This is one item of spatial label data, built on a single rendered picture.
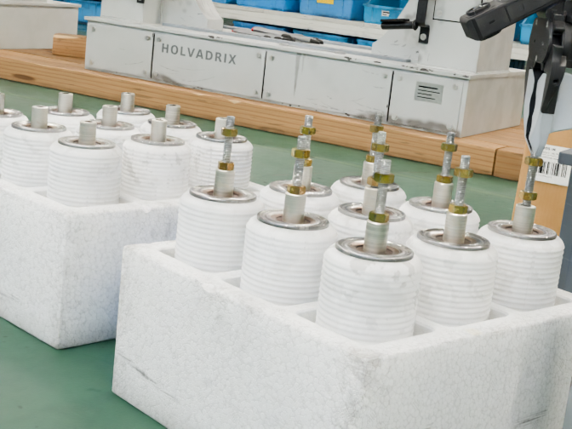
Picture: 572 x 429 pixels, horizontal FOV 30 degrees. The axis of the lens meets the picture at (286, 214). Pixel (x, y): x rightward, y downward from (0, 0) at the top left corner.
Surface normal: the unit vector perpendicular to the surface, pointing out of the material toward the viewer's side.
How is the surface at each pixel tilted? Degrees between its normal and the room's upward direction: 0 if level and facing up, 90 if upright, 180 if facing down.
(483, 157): 90
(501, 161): 90
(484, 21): 92
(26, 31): 90
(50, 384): 0
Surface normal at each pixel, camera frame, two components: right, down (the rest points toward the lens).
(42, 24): 0.86, 0.21
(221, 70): -0.51, 0.14
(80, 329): 0.70, 0.23
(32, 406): 0.11, -0.97
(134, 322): -0.75, 0.07
